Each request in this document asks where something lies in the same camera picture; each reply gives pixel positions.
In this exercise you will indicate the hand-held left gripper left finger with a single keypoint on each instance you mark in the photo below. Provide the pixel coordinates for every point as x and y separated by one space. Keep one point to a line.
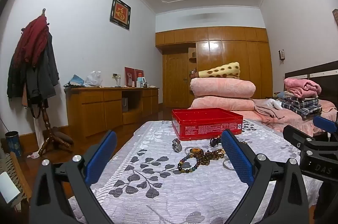
101 158

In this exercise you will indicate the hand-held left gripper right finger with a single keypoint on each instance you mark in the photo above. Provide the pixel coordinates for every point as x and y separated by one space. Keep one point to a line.
237 158

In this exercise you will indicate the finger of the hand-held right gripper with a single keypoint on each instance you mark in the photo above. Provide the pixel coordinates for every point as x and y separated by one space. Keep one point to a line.
293 134
325 124

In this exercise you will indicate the silver bangle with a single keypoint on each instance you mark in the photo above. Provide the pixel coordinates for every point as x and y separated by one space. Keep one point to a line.
225 164

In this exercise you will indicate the amber pendant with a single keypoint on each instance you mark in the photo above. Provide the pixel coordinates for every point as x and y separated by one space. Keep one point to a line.
196 151

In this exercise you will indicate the red tin box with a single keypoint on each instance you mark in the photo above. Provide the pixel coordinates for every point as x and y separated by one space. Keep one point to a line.
206 128

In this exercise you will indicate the small silver watch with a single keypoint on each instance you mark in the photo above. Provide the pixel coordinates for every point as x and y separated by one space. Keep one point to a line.
177 146

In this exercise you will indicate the pink bed sheet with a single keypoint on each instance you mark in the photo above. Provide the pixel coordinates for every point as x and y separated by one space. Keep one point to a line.
287 121

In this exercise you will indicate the folded plaid clothes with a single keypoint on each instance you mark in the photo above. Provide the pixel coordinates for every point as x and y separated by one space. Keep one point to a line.
303 106

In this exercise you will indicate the white cloth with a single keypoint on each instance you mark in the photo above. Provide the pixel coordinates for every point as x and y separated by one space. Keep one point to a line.
274 103

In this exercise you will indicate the beige shawl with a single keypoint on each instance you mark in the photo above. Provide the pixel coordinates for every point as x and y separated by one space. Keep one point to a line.
264 109

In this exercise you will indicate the folded light clothes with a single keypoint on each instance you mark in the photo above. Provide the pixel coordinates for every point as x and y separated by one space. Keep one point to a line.
284 95

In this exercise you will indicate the folded pink blanket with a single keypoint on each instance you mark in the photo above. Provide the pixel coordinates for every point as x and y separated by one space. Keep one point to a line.
303 86

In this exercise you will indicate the brown cushion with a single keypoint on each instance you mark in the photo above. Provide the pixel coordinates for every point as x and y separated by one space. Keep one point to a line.
62 136

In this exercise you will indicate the wooden sideboard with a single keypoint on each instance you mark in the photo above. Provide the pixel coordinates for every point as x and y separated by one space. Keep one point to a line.
92 113

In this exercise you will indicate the folded pink quilt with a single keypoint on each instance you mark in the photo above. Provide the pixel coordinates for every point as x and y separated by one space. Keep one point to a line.
221 104
221 87

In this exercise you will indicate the grey paper bag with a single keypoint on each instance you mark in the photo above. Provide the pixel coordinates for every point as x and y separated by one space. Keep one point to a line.
125 105

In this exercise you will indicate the wooden coat rack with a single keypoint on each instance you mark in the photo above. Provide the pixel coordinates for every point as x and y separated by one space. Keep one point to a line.
47 128

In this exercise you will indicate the grey leaf-patterned bedspread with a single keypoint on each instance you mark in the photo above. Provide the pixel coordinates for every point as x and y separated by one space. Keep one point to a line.
158 200

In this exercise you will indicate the white plastic bag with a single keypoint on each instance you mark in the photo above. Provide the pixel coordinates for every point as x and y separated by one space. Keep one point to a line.
93 79

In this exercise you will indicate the blue cloth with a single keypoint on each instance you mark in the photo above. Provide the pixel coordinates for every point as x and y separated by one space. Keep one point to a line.
76 80

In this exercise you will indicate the white electric kettle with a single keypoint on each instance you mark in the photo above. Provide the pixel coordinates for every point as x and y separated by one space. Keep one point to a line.
141 82

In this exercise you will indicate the red picture card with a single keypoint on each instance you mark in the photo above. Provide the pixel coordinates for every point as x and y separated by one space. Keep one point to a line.
129 77
139 72

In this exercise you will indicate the giraffe-pattern pillow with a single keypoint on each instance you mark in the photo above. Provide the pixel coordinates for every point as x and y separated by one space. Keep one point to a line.
224 72

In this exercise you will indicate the blue waste bin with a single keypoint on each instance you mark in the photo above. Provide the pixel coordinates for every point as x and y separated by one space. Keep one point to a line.
13 144

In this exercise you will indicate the wooden wardrobe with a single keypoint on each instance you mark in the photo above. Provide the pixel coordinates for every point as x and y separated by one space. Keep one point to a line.
237 54

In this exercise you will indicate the dark hanging coats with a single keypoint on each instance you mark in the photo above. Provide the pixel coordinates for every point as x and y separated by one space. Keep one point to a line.
39 81

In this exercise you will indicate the wooden door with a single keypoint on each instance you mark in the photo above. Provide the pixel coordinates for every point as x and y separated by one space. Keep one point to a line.
174 81

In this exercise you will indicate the red scarf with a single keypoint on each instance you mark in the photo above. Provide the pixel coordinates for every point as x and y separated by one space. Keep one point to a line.
30 41

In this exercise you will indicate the wall-mounted device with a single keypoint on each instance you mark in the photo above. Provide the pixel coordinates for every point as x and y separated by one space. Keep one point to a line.
281 54

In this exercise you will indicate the wall socket with charger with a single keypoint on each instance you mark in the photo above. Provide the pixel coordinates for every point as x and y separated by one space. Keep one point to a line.
115 76

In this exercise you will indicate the framed red wall picture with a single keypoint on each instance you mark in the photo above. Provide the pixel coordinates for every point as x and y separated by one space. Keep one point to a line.
120 12

